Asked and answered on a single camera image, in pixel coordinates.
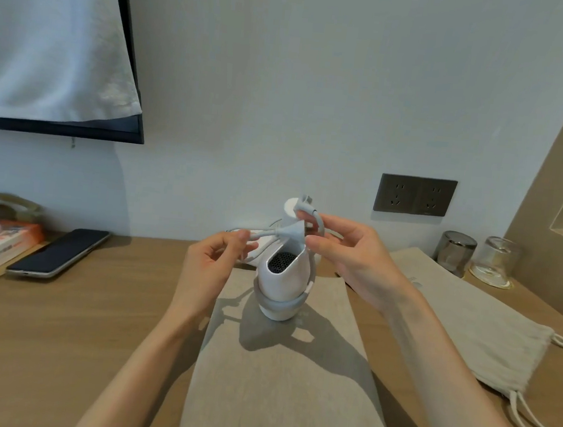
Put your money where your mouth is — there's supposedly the person's left hand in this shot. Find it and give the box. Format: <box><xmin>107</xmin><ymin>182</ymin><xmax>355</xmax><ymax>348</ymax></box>
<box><xmin>167</xmin><ymin>223</ymin><xmax>262</xmax><ymax>329</ymax></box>

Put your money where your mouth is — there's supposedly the person's right hand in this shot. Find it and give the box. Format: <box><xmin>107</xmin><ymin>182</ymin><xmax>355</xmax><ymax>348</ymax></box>
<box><xmin>287</xmin><ymin>211</ymin><xmax>428</xmax><ymax>317</ymax></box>

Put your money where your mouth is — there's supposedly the beige drawstring bag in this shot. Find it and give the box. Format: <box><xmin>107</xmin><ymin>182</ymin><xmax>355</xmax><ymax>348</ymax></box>
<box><xmin>372</xmin><ymin>245</ymin><xmax>563</xmax><ymax>427</ymax></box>
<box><xmin>177</xmin><ymin>261</ymin><xmax>432</xmax><ymax>427</ymax></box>

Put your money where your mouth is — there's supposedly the person's left forearm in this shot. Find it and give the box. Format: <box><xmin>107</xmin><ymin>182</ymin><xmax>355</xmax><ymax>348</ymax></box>
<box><xmin>72</xmin><ymin>296</ymin><xmax>213</xmax><ymax>427</ymax></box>

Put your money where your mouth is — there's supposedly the person's right forearm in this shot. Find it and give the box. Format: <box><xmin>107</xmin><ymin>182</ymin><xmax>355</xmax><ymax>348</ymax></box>
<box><xmin>372</xmin><ymin>280</ymin><xmax>560</xmax><ymax>427</ymax></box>

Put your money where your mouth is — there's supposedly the grey smoked glass cup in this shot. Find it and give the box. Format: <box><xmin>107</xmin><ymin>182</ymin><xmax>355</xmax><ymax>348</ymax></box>
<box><xmin>433</xmin><ymin>229</ymin><xmax>479</xmax><ymax>279</ymax></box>

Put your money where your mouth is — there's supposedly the round gold-rimmed coaster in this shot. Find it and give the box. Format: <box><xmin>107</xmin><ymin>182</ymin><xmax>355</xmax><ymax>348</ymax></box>
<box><xmin>466</xmin><ymin>266</ymin><xmax>514</xmax><ymax>291</ymax></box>

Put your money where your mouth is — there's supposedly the clear glass cup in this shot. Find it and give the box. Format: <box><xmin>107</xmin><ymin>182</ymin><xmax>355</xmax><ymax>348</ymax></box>
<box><xmin>468</xmin><ymin>234</ymin><xmax>524</xmax><ymax>291</ymax></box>

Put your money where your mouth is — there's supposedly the black smartphone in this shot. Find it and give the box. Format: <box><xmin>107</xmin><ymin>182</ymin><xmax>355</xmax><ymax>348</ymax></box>
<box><xmin>5</xmin><ymin>221</ymin><xmax>112</xmax><ymax>286</ymax></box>

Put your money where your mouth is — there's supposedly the black television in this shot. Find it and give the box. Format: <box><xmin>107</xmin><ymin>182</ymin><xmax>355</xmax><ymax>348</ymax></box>
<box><xmin>0</xmin><ymin>0</ymin><xmax>159</xmax><ymax>145</ymax></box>

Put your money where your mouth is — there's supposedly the round beige dish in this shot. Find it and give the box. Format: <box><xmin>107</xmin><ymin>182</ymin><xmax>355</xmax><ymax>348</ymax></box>
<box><xmin>0</xmin><ymin>192</ymin><xmax>45</xmax><ymax>224</ymax></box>

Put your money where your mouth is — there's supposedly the white cloth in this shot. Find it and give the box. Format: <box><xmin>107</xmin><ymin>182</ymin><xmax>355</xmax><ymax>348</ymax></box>
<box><xmin>0</xmin><ymin>0</ymin><xmax>153</xmax><ymax>132</ymax></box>

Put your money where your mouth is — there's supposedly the dark grey wall socket panel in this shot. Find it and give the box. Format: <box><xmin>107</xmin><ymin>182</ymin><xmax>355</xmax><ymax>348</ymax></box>
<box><xmin>372</xmin><ymin>172</ymin><xmax>459</xmax><ymax>220</ymax></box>

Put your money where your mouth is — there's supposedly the wooden niche frame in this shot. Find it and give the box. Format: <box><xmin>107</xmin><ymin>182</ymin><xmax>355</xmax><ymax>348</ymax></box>
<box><xmin>495</xmin><ymin>11</ymin><xmax>563</xmax><ymax>333</ymax></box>

